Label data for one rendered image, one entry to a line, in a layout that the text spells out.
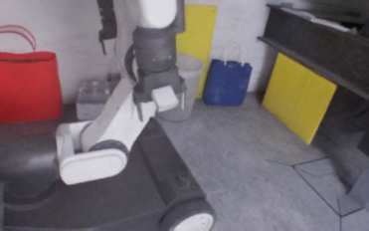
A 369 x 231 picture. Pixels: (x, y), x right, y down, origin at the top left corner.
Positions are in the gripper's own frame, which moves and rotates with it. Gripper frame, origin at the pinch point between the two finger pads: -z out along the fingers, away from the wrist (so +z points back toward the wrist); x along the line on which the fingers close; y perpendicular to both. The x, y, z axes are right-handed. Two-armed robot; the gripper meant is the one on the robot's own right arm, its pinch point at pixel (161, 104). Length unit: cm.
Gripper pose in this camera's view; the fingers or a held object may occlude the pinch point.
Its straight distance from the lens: 64.8
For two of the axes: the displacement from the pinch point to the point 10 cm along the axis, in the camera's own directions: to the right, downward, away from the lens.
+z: -0.4, -8.0, -6.0
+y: -4.2, -5.3, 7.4
